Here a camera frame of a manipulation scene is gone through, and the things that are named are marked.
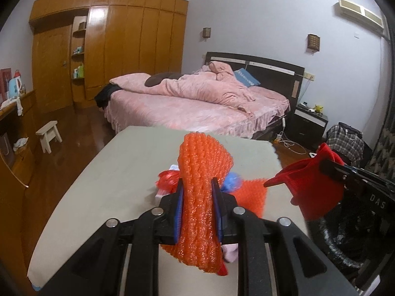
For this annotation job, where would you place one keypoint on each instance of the orange foam net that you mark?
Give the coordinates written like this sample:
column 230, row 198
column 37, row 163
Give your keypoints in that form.
column 250, row 197

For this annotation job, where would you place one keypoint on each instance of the blue pillow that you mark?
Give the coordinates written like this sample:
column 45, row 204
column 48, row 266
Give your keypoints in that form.
column 247, row 77

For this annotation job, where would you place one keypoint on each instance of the wall air conditioner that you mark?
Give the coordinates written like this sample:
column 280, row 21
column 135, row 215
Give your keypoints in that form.
column 359, row 13

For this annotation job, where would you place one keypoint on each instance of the small white stool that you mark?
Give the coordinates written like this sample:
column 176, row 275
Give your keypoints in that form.
column 47, row 129

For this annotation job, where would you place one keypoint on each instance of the wall outlet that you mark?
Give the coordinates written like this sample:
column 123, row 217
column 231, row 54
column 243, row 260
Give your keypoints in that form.
column 309, row 76

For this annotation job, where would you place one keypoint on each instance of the yellow toy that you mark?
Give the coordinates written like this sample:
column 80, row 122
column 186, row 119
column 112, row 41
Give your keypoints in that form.
column 318, row 108

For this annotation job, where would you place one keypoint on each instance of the white charger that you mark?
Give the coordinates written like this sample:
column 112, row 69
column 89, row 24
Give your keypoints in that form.
column 284, row 121

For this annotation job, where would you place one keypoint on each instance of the black clothing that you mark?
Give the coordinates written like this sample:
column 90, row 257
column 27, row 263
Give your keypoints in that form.
column 106, row 95

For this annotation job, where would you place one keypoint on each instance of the teal toiletry items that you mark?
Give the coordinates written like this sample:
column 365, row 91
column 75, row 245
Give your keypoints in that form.
column 78, row 50

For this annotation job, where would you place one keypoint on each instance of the wooden wall lamp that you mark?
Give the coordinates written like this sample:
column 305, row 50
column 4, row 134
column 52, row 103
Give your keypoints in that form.
column 313, row 42
column 206, row 33

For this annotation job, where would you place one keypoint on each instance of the dark wooden bed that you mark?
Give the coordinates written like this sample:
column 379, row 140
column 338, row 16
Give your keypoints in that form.
column 271, row 74

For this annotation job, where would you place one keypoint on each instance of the green bottle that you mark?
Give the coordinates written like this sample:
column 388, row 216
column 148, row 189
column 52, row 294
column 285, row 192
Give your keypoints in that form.
column 80, row 71

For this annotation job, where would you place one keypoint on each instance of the wooden wardrobe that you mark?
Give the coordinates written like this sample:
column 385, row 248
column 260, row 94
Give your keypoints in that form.
column 129, row 43

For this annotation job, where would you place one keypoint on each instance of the black trash bin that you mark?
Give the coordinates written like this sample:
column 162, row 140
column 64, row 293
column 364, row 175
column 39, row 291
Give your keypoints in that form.
column 339, row 246

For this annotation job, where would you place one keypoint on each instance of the wooden desk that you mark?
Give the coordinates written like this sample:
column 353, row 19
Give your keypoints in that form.
column 18, row 163

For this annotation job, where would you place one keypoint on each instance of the red cloth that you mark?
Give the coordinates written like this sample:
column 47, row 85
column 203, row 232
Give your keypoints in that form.
column 308, row 188

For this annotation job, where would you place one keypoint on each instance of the pink packet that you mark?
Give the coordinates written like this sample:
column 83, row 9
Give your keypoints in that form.
column 230, row 252

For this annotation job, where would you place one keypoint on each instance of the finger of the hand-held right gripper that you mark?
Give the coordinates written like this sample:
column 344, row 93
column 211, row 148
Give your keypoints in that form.
column 334, row 172

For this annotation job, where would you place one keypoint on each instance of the blue plastic bag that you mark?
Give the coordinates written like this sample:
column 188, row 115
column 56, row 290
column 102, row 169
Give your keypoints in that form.
column 231, row 182

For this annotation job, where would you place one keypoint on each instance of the blue and white kettle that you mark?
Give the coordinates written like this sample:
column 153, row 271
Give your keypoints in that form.
column 15, row 89

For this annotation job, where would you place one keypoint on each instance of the pink duvet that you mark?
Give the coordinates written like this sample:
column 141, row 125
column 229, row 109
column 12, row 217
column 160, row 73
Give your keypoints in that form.
column 191, row 89

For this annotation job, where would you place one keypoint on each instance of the plaid bag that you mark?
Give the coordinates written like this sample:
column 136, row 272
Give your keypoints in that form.
column 344, row 145

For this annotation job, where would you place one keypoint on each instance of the white hanging towel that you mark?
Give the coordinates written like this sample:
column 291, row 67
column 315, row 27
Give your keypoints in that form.
column 20, row 106

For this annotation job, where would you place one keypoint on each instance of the white crumpled cloth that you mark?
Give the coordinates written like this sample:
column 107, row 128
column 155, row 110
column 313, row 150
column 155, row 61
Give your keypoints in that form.
column 21, row 144

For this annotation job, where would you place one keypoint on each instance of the dark nightstand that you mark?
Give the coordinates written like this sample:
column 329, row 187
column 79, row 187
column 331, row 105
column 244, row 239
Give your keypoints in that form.
column 308, row 129

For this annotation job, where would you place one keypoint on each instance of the red picture frame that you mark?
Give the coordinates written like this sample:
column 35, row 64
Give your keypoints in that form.
column 4, row 80

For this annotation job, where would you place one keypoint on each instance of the wooden door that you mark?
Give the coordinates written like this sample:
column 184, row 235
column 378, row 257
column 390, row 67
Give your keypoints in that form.
column 52, row 67

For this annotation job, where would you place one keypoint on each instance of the brown cushion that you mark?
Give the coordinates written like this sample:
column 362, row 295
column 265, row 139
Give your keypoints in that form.
column 160, row 79

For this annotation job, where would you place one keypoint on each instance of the red plastic bag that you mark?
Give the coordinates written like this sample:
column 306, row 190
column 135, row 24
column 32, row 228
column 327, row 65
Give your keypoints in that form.
column 168, row 179

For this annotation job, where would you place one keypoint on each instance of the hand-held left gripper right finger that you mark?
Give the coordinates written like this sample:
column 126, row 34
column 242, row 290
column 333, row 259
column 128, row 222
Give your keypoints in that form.
column 216, row 212

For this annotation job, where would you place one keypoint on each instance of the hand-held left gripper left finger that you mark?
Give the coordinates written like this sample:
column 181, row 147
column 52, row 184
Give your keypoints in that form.
column 178, row 212

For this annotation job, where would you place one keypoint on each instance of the pink bedspread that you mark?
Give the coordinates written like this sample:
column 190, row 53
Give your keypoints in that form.
column 172, row 111

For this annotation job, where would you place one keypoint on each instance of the orange knitted sock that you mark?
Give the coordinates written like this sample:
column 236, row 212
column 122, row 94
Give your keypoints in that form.
column 197, row 191

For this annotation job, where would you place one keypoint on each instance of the patterned curtain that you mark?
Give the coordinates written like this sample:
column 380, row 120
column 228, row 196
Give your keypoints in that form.
column 384, row 154

